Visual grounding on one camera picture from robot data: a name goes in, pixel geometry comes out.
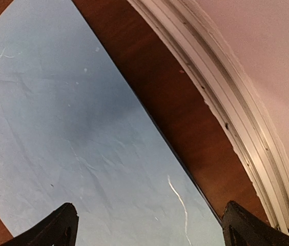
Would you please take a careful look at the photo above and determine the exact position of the blue tissue paper sheet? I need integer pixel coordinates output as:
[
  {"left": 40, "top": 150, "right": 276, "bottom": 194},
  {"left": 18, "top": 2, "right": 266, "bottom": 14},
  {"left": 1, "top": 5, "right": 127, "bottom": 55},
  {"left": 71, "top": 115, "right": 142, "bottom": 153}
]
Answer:
[{"left": 0, "top": 1, "right": 224, "bottom": 245}]

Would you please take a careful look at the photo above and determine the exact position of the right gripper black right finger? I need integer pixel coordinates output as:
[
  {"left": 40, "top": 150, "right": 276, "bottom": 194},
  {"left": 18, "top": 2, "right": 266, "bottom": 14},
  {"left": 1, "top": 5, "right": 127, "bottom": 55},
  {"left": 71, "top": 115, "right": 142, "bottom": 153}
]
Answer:
[{"left": 222, "top": 201, "right": 289, "bottom": 246}]

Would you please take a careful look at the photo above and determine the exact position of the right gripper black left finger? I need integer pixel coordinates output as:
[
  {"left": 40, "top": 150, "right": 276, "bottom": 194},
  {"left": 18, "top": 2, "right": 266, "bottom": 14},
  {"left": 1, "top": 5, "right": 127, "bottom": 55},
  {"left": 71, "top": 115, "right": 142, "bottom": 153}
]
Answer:
[{"left": 3, "top": 202, "right": 78, "bottom": 246}]

